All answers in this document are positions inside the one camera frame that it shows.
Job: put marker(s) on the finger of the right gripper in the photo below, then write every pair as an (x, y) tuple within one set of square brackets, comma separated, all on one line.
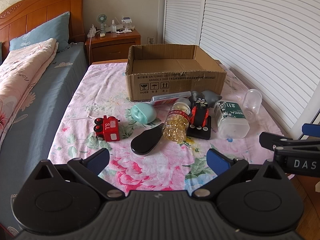
[(312, 130), (270, 141)]

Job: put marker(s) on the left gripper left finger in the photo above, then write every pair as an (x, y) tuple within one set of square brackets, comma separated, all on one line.
[(87, 171)]

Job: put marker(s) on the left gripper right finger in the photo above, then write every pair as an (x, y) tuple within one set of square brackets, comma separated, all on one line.
[(227, 170)]

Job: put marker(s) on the black digital timer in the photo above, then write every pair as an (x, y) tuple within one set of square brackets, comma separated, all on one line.
[(200, 132)]

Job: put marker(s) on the white bottle green label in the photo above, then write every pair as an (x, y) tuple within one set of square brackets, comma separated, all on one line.
[(230, 119)]

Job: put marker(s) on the red toy train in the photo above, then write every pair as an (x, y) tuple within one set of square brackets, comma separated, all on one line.
[(107, 128)]

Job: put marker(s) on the clear plastic jar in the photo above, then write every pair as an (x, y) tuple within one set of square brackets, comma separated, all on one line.
[(251, 104)]

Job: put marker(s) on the fish oil capsule bottle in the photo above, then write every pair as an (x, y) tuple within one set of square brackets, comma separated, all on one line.
[(177, 121)]

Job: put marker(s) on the mint green egg case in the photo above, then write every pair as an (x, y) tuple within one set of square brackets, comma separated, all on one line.
[(143, 113)]

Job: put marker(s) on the clear plastic case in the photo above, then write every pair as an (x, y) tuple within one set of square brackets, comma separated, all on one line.
[(168, 98)]

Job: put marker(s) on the red black toy car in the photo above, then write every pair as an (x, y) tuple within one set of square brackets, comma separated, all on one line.
[(199, 113)]

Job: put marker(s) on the blue bed sheet mattress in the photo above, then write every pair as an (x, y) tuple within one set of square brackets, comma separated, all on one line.
[(32, 132)]

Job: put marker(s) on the floral pink table cloth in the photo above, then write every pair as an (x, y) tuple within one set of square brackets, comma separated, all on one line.
[(99, 116)]

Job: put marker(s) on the white louvered closet doors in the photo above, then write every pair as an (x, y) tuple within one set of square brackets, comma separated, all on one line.
[(270, 45)]

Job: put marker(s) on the brown cardboard box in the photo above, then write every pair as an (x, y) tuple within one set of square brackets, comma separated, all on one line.
[(160, 69)]

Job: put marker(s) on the pink floral quilt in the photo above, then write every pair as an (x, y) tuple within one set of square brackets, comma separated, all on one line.
[(20, 72)]

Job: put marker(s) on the wooden nightstand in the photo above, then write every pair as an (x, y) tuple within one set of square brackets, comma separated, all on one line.
[(111, 47)]

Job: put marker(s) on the white power strip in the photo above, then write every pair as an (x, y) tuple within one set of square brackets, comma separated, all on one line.
[(92, 32)]

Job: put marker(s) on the clear spray bottle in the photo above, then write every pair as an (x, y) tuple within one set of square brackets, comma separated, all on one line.
[(113, 27)]

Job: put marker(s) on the blue pillow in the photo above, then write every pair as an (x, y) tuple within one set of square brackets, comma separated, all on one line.
[(57, 28)]

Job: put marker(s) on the small desk fan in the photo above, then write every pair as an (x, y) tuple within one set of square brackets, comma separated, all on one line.
[(101, 19)]

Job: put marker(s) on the white phone stand gadget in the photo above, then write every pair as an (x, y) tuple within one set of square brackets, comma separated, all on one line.
[(127, 24)]

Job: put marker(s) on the wooden headboard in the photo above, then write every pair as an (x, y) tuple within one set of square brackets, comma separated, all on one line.
[(25, 15)]

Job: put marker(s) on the wall power outlet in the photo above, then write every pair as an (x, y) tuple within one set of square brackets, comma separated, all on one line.
[(151, 40)]

